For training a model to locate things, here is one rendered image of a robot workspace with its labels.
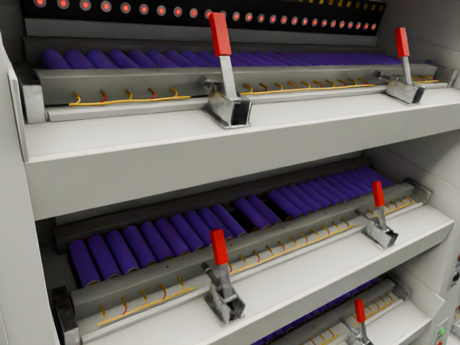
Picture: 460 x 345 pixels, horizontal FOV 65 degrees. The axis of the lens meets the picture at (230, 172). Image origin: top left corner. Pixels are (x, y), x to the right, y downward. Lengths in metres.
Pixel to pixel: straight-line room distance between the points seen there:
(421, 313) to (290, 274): 0.40
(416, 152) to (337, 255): 0.29
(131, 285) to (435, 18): 0.60
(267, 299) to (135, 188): 0.22
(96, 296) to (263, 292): 0.18
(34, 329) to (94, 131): 0.14
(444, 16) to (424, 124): 0.22
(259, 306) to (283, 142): 0.18
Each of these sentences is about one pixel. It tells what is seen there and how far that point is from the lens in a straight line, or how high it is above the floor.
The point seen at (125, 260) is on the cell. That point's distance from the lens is 0.41.
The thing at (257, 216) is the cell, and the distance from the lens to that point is 0.49.
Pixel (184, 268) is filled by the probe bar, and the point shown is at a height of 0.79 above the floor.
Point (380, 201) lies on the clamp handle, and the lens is 0.55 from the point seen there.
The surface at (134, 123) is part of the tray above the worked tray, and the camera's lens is 0.29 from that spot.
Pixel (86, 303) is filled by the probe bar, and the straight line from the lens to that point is 0.38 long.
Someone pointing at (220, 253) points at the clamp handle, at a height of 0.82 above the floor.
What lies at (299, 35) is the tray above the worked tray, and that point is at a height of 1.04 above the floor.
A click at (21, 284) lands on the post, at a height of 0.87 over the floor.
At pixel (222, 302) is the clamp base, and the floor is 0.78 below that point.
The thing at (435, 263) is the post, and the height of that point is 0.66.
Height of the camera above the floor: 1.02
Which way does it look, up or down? 19 degrees down
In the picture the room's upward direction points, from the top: 1 degrees clockwise
